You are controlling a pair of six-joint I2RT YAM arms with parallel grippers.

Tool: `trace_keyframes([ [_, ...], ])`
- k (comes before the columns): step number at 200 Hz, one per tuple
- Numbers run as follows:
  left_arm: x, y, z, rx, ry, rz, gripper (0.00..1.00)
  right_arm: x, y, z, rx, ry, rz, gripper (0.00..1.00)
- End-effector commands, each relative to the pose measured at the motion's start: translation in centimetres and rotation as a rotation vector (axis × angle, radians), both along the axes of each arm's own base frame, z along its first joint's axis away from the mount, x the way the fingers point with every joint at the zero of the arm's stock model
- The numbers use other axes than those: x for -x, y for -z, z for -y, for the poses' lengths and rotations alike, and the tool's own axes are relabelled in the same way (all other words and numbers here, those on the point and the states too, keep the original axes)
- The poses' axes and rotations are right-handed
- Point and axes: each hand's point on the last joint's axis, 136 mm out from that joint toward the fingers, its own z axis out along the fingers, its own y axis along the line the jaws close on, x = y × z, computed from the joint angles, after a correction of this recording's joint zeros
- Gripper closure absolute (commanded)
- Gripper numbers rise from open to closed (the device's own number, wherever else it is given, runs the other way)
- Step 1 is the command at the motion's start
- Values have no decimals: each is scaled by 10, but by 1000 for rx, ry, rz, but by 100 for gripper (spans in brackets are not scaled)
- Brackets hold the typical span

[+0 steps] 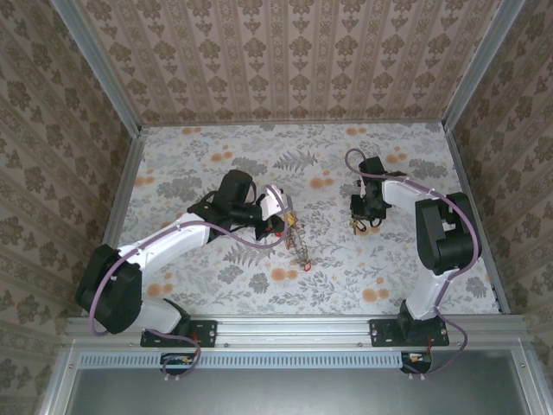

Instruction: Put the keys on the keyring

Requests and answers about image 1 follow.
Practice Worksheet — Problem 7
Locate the black connector box with wires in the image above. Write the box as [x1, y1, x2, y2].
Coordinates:
[400, 350, 435, 374]
[160, 352, 202, 376]

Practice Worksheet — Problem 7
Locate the aluminium frame post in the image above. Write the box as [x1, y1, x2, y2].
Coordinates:
[441, 0, 527, 131]
[512, 349, 553, 415]
[49, 0, 144, 136]
[37, 345, 78, 415]

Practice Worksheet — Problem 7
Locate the white slotted cable duct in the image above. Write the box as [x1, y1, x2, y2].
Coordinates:
[79, 349, 402, 370]

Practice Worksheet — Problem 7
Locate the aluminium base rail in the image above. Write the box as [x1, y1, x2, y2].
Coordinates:
[63, 314, 526, 349]

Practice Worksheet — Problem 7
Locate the round metal disc with keyrings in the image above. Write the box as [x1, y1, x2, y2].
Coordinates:
[284, 220, 315, 271]

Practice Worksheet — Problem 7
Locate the grey metal panel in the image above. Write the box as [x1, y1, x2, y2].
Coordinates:
[64, 367, 535, 415]

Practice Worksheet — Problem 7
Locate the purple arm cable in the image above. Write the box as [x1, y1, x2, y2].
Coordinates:
[88, 184, 289, 384]
[344, 148, 484, 384]

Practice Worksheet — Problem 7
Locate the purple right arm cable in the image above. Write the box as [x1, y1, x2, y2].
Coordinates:
[344, 148, 484, 384]

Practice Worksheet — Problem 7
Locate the aluminium side rail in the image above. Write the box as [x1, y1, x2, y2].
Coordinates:
[442, 123, 513, 316]
[103, 127, 149, 252]

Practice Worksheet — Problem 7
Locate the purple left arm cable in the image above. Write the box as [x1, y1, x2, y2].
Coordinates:
[88, 184, 289, 384]

